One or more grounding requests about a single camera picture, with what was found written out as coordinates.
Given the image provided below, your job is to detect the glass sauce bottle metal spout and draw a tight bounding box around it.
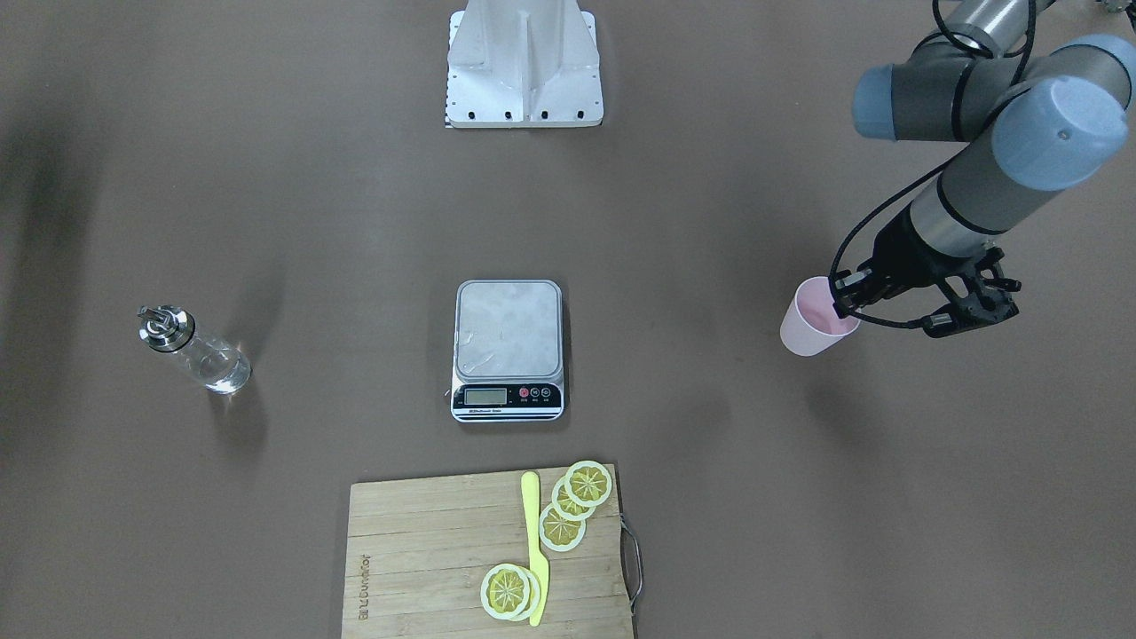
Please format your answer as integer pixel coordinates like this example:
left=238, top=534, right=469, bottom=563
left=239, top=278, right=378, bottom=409
left=137, top=304, right=252, bottom=395

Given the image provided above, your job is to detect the bamboo cutting board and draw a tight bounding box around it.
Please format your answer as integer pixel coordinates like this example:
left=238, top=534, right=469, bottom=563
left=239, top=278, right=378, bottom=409
left=341, top=468, right=635, bottom=638

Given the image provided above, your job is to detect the silver kitchen scale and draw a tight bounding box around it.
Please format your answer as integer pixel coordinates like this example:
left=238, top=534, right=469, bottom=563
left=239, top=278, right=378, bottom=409
left=450, top=279, right=565, bottom=423

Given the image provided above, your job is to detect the pink plastic cup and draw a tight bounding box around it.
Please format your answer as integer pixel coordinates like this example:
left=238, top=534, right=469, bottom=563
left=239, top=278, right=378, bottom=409
left=779, top=276, right=863, bottom=357

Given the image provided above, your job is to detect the lemon slice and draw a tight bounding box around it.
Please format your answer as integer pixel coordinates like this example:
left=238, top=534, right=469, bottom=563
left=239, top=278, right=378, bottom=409
left=537, top=504, right=586, bottom=553
left=551, top=478, right=596, bottom=522
left=479, top=563, right=543, bottom=622
left=563, top=460, right=613, bottom=509

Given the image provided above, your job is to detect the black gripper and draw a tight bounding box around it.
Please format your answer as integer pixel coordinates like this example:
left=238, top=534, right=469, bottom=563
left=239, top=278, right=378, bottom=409
left=832, top=208, right=1022, bottom=320

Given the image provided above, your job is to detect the white pedestal column base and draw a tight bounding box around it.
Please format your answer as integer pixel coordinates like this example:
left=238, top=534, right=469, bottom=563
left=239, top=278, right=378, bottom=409
left=444, top=1, right=604, bottom=128

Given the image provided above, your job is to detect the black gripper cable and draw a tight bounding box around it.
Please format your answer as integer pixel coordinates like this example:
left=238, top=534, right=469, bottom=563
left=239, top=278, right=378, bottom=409
left=829, top=160, right=951, bottom=331

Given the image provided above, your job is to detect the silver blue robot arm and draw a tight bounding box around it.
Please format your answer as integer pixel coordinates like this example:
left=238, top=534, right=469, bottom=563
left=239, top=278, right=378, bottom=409
left=828, top=1, right=1133, bottom=338

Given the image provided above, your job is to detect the yellow plastic knife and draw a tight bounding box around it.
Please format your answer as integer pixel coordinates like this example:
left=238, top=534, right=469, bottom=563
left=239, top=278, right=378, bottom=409
left=520, top=470, right=550, bottom=626

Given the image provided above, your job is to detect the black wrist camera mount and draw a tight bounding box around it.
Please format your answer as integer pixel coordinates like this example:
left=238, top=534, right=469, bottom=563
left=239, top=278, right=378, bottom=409
left=919, top=302, right=1019, bottom=339

